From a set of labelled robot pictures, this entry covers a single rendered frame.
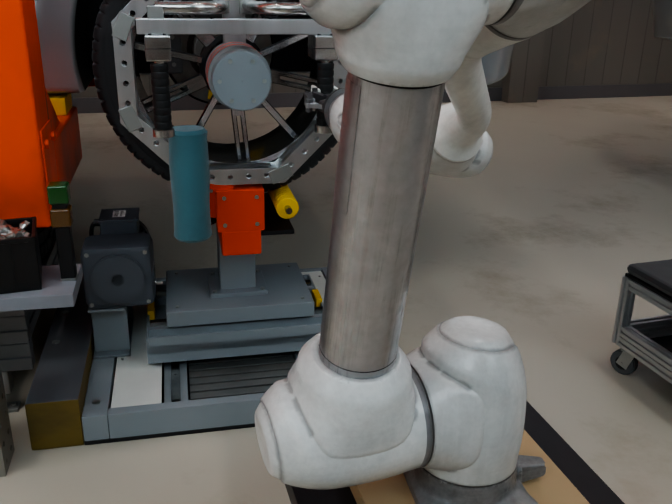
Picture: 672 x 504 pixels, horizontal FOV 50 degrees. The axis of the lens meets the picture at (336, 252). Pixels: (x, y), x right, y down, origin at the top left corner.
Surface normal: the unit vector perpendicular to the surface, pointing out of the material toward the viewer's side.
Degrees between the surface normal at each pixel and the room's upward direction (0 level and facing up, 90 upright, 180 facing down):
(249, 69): 90
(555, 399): 0
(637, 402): 0
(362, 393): 62
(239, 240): 90
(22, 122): 90
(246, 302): 0
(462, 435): 87
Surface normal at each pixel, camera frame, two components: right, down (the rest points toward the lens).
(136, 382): 0.02, -0.93
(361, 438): 0.25, 0.49
